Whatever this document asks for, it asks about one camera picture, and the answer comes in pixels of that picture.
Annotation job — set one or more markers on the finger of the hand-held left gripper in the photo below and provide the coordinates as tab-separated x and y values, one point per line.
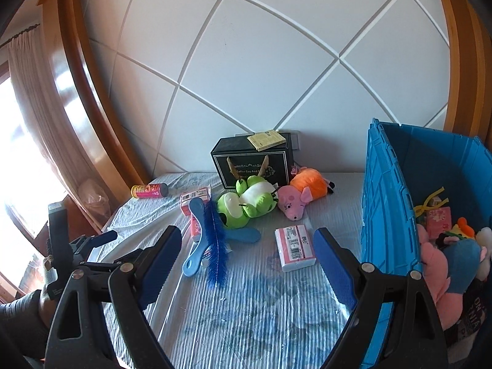
57	226
105	237

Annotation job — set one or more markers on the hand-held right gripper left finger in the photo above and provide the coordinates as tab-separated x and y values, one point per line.
161	265

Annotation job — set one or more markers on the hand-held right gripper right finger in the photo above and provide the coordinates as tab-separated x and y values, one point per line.
334	269

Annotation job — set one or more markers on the blue plastic crate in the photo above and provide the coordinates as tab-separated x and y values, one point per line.
384	200

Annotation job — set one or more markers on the yellow pipe cleaner toy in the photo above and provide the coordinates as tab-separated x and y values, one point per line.
432	196

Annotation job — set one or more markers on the small white plush toy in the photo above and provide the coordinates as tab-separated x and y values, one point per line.
485	242

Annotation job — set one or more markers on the person's left forearm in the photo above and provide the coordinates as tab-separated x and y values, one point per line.
19	311

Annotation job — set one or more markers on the blue plastic shoehorn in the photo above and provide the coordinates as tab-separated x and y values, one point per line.
198	253

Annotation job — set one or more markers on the white pink tissue pack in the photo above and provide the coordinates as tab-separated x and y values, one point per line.
296	253

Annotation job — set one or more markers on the clear plastic bag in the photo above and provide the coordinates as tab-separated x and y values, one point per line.
94	196

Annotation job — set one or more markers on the blue fuzzy brush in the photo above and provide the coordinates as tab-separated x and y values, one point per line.
215	253

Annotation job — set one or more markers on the pink yellow snack can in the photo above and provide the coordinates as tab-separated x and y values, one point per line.
148	191

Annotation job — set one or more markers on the small pink white box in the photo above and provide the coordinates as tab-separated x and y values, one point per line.
194	196

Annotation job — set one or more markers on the pink pig plush orange dress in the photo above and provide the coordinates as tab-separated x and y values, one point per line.
311	182

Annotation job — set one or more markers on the green frog plush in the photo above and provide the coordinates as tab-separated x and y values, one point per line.
230	205

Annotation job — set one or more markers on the light blue bed sheet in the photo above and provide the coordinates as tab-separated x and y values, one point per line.
250	315

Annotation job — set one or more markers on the pink patterned box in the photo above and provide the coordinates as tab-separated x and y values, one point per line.
440	221

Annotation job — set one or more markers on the beige curtain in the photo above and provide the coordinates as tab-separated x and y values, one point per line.
34	103

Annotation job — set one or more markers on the pink pig plush blue dress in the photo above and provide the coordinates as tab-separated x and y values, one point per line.
461	261

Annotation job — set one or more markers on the yellow orange plush toy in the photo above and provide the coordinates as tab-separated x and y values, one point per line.
463	230

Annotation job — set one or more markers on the black gift box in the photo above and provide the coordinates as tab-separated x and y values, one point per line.
238	153

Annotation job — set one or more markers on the dark printed bag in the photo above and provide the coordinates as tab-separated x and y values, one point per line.
469	315

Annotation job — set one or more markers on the yellow sticky note pad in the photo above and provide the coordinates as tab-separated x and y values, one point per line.
265	140

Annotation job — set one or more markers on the wooden wall trim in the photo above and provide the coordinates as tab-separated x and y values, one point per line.
461	84
88	103

